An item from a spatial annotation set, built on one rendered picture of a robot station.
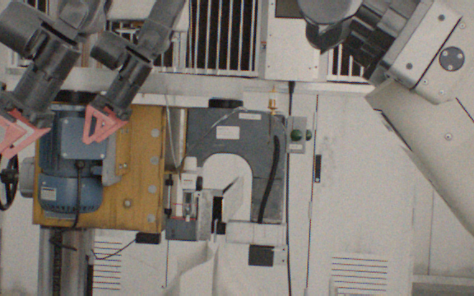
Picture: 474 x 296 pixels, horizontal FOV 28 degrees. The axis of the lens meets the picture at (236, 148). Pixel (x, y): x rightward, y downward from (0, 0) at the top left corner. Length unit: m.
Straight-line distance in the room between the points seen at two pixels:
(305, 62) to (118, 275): 1.58
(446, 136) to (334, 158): 3.55
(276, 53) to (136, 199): 2.28
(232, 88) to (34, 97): 1.01
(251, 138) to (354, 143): 2.75
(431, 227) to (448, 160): 4.93
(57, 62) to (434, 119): 0.58
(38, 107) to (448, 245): 5.20
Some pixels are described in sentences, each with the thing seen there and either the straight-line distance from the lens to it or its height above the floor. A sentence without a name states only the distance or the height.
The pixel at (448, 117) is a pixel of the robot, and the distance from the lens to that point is 1.52.
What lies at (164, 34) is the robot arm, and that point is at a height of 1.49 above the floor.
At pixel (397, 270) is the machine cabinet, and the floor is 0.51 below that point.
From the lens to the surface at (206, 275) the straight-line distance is 2.02.
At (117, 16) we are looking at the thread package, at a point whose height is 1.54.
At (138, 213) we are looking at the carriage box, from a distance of 2.38.
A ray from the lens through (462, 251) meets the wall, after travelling 6.48.
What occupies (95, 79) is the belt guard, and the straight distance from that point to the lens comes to 2.19.
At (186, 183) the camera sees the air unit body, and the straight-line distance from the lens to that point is 2.29.
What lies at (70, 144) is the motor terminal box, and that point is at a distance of 2.13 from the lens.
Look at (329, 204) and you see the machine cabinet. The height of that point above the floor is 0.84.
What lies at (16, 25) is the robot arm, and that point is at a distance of 1.44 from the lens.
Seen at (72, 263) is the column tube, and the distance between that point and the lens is 2.50.
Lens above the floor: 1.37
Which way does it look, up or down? 3 degrees down
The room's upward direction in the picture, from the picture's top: 3 degrees clockwise
